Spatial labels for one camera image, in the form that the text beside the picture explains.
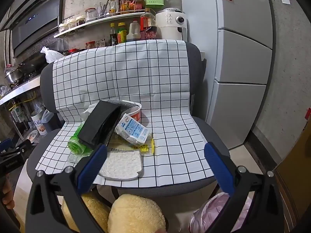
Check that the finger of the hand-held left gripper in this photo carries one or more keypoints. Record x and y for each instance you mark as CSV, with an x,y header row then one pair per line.
x,y
6,144
23,148

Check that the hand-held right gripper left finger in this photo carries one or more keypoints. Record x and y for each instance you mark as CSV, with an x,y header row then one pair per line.
x,y
93,165

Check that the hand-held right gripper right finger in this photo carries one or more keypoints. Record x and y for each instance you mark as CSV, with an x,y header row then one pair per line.
x,y
218,167

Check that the green plastic bottle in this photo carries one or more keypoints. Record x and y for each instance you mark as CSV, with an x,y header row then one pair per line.
x,y
77,145

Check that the white grey-edged dish cloth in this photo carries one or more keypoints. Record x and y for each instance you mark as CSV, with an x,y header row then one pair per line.
x,y
121,165

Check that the black pouch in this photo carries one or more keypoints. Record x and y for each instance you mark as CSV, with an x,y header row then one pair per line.
x,y
99,121

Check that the trash bin with pink bag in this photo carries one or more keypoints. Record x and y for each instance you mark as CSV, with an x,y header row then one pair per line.
x,y
209,213

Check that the white blue milk carton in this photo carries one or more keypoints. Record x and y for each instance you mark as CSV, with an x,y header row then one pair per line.
x,y
132,129

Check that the white paper bag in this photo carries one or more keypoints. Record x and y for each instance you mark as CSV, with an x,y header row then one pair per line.
x,y
87,112

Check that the yellow packet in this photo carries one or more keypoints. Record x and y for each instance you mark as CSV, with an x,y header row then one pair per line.
x,y
147,148

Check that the orange white paper bowl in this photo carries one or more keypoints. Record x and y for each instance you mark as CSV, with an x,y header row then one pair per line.
x,y
136,116

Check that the person's left hand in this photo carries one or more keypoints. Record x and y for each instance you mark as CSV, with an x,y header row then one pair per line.
x,y
9,194

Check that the white printed bucket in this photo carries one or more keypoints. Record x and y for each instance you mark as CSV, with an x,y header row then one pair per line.
x,y
38,125

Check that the white gas meter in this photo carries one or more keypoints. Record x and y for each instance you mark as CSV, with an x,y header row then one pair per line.
x,y
17,114

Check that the grey office chair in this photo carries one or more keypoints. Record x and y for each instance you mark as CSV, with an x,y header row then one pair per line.
x,y
209,131

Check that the grey plastic jug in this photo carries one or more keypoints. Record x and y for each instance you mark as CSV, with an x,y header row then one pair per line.
x,y
49,121

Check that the steel pot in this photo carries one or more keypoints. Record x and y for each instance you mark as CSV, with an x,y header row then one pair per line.
x,y
12,76

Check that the brown wooden door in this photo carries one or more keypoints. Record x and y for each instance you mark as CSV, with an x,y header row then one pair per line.
x,y
294,174

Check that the black wok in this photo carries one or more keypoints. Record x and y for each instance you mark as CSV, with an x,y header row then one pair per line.
x,y
29,65

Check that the white plastic bag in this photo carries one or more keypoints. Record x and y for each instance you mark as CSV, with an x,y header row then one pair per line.
x,y
49,54

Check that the white black checked cloth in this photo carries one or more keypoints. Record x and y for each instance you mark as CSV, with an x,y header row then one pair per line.
x,y
145,77

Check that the flat red-lidded jar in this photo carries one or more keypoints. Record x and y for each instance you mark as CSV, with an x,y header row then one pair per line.
x,y
73,51

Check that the grey refrigerator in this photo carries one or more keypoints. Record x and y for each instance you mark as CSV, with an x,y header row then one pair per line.
x,y
243,60

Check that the small red-lidded jar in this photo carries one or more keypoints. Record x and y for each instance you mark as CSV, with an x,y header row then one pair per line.
x,y
90,45

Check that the small clear glass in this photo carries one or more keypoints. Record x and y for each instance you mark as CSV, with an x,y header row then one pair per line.
x,y
100,43

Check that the black range hood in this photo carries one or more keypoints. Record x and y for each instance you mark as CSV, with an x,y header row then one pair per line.
x,y
36,21

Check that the white-lidded spice jar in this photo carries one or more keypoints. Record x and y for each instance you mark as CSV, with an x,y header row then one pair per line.
x,y
62,28
81,20
71,24

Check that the dark yellow-capped bottle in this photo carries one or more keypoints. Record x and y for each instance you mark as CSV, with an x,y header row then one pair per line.
x,y
113,35

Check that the green yellow-capped bottle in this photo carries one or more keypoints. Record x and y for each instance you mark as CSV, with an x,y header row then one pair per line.
x,y
122,32

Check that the translucent plastic jug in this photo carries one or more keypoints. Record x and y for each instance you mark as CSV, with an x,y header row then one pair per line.
x,y
133,31

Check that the large red-label soy sauce bottle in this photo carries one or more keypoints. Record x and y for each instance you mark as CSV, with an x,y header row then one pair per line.
x,y
148,25

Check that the red-lidded glass jar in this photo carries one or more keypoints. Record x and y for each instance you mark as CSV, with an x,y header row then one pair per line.
x,y
90,13

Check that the white air fryer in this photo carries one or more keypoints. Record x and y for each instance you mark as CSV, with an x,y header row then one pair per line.
x,y
171,24

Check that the glass cup with utensils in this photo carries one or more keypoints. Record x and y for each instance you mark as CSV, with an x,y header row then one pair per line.
x,y
102,9

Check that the small clear oil bottle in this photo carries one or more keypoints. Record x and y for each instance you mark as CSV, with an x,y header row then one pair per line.
x,y
112,4

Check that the orange chili oil jar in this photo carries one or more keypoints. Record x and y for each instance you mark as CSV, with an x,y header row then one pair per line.
x,y
124,3

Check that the green utensil holder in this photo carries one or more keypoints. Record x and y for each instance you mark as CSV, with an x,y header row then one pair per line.
x,y
154,0

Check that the white wall shelf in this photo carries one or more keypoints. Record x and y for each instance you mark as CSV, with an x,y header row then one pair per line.
x,y
97,22

